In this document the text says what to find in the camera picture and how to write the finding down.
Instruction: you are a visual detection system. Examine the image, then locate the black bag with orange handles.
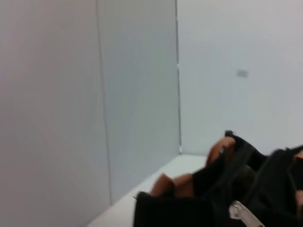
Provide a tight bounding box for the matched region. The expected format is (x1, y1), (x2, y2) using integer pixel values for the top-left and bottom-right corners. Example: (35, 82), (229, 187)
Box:
(134, 129), (303, 227)

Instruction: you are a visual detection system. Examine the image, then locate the silver metal zipper pull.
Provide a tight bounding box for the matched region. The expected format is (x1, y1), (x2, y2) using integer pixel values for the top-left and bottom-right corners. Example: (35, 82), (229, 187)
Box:
(228, 200), (265, 227)

